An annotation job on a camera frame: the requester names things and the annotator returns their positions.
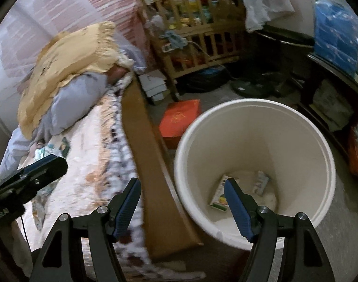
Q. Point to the black round fan base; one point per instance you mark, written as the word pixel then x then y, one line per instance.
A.
pixel 255 86

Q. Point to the wooden crib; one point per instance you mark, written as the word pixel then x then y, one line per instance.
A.
pixel 196 35

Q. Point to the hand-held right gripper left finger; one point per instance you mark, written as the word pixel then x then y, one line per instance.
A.
pixel 127 208

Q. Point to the white plastic bag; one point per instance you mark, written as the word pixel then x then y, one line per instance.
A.
pixel 261 3

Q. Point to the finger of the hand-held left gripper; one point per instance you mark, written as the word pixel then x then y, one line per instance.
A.
pixel 41 171

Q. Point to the grey blanket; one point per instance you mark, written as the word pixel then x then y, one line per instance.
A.
pixel 73 102

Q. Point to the blue plastic bag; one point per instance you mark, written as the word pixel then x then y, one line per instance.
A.
pixel 337 35

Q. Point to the small white green carton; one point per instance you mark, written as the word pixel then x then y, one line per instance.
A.
pixel 261 182

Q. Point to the wooden bed side board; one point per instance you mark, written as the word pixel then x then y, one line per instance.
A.
pixel 146 152

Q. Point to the white plastic bucket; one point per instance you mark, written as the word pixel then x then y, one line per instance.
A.
pixel 255 129

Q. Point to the black bag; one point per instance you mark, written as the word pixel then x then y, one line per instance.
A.
pixel 202 79

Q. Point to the pink printed blanket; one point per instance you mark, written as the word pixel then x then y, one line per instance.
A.
pixel 88 164

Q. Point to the dark table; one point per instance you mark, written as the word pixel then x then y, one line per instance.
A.
pixel 284 36

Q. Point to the white cardboard box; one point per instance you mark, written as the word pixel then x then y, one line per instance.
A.
pixel 152 85

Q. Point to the dark wooden shelf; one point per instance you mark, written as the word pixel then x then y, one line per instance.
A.
pixel 311 73

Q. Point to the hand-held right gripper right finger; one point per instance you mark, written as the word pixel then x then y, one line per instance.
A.
pixel 236 208

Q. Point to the orange flat box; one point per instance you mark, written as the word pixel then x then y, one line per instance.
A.
pixel 179 120

